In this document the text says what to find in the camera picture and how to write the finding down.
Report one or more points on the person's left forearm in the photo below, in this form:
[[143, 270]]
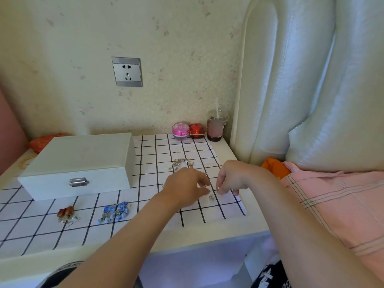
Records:
[[120, 245]]

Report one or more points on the white drinking straw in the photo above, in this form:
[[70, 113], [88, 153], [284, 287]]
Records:
[[217, 107]]

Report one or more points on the pink round trinket box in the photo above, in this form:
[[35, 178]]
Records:
[[180, 130]]

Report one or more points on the grey wall socket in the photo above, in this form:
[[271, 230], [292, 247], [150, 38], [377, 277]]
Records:
[[127, 71]]

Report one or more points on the person's black printed trousers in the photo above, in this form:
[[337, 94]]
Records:
[[270, 275]]

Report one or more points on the pile of mixed earrings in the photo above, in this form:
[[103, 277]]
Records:
[[180, 163]]

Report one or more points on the thin gold bangle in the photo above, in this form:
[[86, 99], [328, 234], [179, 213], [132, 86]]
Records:
[[21, 164]]

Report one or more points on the white padded headboard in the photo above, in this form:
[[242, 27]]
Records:
[[270, 71]]

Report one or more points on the red heart-shaped box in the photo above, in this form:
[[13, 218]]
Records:
[[42, 143]]

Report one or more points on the white black-grid table cloth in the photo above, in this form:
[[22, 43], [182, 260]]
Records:
[[148, 184]]

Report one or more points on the red faceted gift box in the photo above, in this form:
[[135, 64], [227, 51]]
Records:
[[197, 131]]

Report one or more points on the clear plastic drink cup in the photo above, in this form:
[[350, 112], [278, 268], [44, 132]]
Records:
[[216, 128]]

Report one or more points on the orange plush cushion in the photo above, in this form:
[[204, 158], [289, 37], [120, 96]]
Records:
[[274, 167]]

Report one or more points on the pink rolled mat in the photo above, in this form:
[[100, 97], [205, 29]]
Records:
[[10, 137]]

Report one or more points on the person's right forearm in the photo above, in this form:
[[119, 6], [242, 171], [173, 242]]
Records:
[[300, 230]]

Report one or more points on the person's right hand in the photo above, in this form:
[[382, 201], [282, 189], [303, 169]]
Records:
[[237, 176]]

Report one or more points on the pink plaid blanket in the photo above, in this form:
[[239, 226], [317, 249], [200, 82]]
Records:
[[339, 200]]

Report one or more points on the red-brown drop earring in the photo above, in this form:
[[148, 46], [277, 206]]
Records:
[[61, 212], [69, 211]]

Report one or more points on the person's left hand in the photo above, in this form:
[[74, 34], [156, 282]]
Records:
[[186, 188]]

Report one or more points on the white wooden jewelry box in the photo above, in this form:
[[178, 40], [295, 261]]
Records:
[[81, 152]]

